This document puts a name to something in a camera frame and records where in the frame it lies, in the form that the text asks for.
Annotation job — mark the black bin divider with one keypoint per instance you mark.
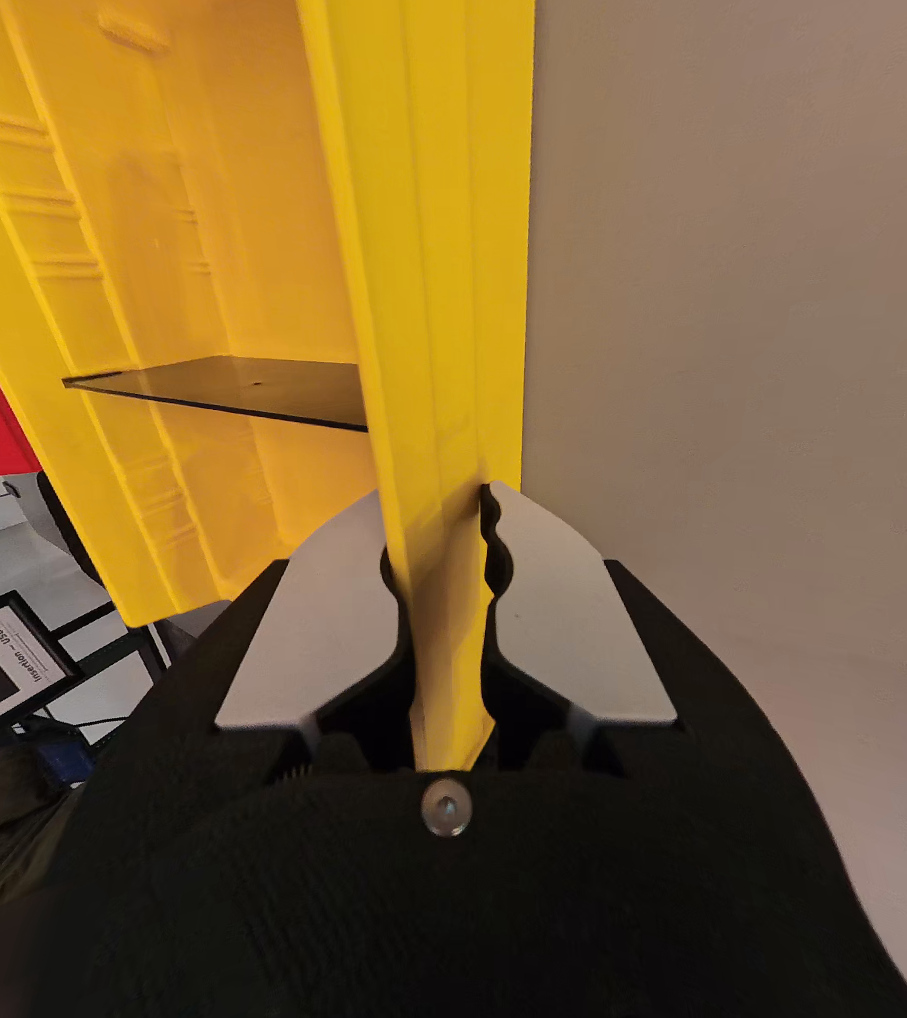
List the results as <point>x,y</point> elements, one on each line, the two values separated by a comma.
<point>262,390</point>

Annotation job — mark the framed tag sign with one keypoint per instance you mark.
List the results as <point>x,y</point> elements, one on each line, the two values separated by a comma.
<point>24,660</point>

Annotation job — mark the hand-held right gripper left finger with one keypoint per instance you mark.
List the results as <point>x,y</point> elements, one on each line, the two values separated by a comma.
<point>318,628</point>

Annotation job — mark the yellow storage bin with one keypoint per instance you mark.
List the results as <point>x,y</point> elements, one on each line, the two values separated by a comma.
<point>223,199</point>

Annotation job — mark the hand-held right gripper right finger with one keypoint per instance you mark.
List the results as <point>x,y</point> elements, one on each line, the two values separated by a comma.
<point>581,628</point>

